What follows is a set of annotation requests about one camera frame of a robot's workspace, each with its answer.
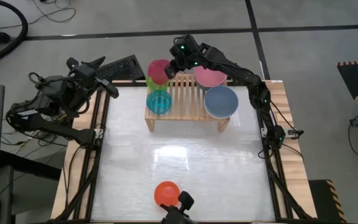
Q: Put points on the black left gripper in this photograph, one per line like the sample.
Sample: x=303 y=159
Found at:
x=87 y=77

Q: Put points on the large pink bowl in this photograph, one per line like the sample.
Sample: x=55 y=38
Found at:
x=210 y=77

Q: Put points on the small cyan plastic bowl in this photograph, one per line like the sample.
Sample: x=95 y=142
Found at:
x=158 y=102

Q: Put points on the small white connector box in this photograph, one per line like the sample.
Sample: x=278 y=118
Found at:
x=292 y=133

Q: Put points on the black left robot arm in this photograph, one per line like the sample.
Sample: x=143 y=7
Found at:
x=57 y=132

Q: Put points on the small orange plastic bowl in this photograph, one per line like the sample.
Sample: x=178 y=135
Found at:
x=166 y=193

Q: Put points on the small magenta plastic bowl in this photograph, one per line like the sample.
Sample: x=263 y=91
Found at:
x=157 y=72

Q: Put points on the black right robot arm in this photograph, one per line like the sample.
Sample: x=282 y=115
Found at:
x=244 y=76

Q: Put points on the white table mat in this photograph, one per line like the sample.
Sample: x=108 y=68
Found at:
x=182 y=161

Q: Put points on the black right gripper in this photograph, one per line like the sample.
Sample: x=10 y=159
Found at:
x=183 y=56

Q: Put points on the small green plastic bowl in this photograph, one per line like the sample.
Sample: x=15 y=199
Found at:
x=155 y=88

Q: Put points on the slatted wooden shelf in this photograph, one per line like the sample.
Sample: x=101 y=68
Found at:
x=185 y=117

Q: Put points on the large blue-grey bowl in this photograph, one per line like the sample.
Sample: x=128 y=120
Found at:
x=221 y=101

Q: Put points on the black metal table frame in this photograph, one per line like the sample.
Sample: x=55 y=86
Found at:
x=98 y=174

